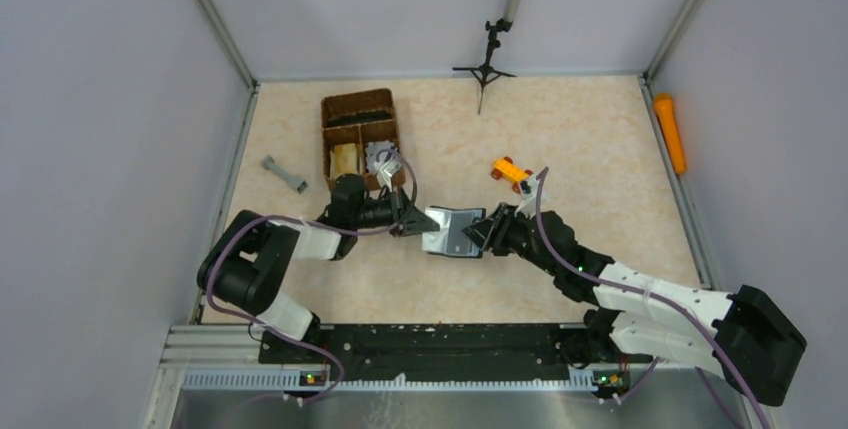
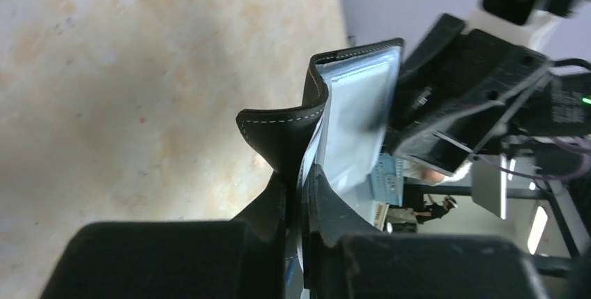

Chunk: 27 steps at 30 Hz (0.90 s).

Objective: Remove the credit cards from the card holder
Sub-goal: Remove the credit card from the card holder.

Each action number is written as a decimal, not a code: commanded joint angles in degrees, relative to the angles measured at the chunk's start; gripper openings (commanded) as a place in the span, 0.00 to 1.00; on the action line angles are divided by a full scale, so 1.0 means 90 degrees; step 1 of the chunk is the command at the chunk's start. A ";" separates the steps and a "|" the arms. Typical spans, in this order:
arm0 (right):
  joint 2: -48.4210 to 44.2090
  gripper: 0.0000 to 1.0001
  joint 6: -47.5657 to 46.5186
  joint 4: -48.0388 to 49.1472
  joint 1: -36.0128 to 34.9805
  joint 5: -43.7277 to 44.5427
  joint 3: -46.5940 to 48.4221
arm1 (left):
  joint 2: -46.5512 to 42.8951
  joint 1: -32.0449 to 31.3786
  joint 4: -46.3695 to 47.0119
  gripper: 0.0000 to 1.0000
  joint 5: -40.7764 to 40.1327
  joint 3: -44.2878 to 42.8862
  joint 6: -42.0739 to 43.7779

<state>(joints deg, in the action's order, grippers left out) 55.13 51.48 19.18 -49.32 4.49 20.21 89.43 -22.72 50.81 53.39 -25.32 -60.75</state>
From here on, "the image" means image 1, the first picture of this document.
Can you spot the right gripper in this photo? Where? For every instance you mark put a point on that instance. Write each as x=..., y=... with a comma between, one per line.
x=498, y=226

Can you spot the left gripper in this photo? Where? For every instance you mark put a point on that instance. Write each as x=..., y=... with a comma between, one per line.
x=407, y=218

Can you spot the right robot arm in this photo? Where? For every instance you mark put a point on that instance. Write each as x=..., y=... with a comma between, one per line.
x=743, y=337

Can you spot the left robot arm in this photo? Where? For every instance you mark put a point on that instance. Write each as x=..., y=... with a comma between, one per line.
x=247, y=265

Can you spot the gold cards in basket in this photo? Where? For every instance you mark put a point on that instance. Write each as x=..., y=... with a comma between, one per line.
x=344, y=159

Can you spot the orange toy brick car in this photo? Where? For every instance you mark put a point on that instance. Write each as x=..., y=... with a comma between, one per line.
x=505, y=169

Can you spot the brown wicker basket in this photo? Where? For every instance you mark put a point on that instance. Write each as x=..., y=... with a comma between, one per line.
x=367, y=119

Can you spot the grey plastic connector piece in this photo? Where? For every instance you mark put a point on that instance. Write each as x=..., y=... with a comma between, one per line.
x=294, y=182

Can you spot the black mini tripod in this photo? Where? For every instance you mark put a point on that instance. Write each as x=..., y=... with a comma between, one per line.
x=485, y=73

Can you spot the orange flashlight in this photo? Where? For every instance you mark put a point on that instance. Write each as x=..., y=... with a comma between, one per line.
x=664, y=110

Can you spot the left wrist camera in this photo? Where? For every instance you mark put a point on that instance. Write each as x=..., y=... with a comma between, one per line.
x=385, y=172

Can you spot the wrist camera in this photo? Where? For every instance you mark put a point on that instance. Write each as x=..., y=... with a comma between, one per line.
x=385, y=172
x=528, y=191

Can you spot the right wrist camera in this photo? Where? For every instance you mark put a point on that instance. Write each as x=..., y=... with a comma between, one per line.
x=528, y=191

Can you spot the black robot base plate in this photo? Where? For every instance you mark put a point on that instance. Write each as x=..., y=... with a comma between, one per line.
x=449, y=352

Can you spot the white slotted cable duct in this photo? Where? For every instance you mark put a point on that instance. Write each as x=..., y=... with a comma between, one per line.
x=285, y=380

